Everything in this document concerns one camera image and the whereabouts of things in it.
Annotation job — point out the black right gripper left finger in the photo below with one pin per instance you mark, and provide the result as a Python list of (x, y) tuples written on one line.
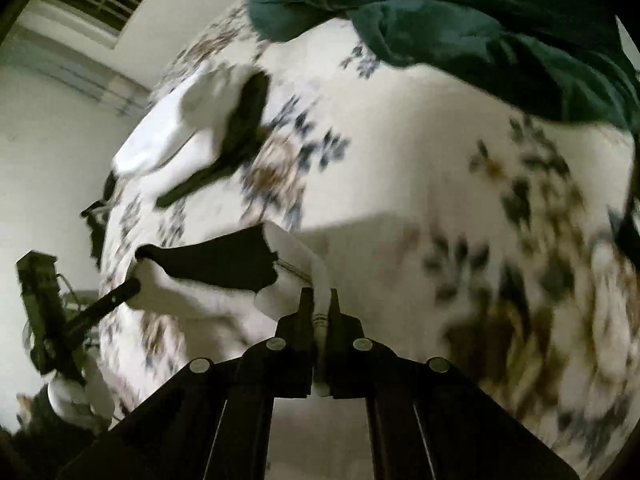
[(211, 420)]

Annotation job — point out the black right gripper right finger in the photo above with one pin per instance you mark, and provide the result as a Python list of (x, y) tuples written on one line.
[(428, 420)]

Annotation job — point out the white garment with black trim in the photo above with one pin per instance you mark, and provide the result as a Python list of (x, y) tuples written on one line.
[(226, 102)]

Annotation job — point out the floral fleece bed blanket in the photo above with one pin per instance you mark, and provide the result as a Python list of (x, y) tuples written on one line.
[(451, 224)]

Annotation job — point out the grey striped curtain left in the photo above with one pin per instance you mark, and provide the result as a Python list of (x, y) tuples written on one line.
[(76, 71)]

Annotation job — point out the dark green fleece garment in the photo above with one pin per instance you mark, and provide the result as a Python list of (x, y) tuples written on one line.
[(560, 60)]

